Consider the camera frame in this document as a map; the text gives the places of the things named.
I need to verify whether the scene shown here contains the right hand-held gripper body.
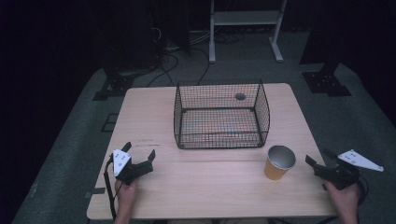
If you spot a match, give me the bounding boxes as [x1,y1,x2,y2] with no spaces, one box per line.
[314,148,385,191]

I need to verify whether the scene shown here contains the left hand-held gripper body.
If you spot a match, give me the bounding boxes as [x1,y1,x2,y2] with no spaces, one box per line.
[112,148,154,186]

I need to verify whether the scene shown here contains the orange paper cup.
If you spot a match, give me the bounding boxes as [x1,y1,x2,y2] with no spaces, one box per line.
[263,145,297,181]

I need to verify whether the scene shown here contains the black wire basket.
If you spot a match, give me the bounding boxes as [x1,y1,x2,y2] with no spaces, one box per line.
[173,78,272,150]

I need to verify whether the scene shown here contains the person's right hand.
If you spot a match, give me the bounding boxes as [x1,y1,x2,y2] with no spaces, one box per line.
[323,182,361,213]

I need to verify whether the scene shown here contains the person's left hand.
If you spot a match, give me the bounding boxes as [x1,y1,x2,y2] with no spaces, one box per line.
[114,179,140,210]

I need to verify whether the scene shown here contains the black floor tape square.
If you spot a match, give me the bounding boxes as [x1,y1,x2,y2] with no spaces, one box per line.
[100,113,120,133]

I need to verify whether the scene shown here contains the grey floor tape strip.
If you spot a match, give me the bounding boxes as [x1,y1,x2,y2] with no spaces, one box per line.
[83,187,107,199]

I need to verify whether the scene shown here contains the black stand base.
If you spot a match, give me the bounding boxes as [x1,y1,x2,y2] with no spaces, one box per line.
[301,61,353,98]
[92,66,135,102]

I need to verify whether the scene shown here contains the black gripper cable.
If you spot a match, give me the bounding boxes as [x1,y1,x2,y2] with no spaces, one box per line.
[103,158,118,221]
[357,175,370,207]

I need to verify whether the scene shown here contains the black floor cables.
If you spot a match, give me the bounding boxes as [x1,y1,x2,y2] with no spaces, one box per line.
[145,29,247,89]

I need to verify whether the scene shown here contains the white metal desk frame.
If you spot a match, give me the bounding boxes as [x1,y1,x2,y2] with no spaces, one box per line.
[208,0,288,64]

